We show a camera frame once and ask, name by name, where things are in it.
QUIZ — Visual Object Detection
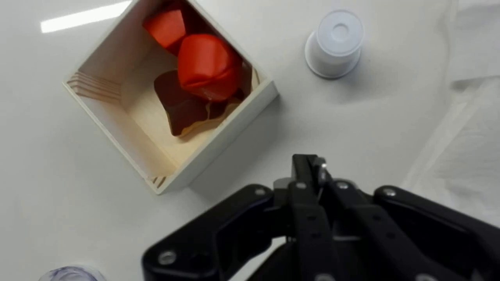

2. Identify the clear plastic lid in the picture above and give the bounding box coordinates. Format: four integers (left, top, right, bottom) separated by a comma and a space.
35, 264, 109, 281

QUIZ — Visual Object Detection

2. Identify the dark brown piece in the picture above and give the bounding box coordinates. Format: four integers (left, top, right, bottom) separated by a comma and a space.
153, 69, 246, 141

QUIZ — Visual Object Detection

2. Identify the red plastic cup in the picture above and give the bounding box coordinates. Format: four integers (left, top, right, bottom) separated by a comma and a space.
176, 33, 243, 103

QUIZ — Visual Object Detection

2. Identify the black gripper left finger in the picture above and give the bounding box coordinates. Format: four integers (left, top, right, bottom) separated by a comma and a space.
140, 153, 334, 281

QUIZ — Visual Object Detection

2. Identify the pale wooden box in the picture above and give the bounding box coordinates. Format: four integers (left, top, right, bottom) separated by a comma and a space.
62, 0, 281, 197

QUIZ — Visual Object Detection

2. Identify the crumpled white paper towel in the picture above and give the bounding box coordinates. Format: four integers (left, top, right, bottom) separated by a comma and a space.
403, 0, 500, 227

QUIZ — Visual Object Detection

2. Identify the small white plastic cup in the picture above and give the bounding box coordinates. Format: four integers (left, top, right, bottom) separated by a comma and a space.
303, 8, 365, 81

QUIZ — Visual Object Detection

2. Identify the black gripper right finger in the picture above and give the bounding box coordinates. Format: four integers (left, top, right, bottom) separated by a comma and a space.
310, 155, 500, 281

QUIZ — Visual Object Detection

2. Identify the small red block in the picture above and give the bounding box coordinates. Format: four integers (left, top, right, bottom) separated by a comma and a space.
142, 6, 187, 52

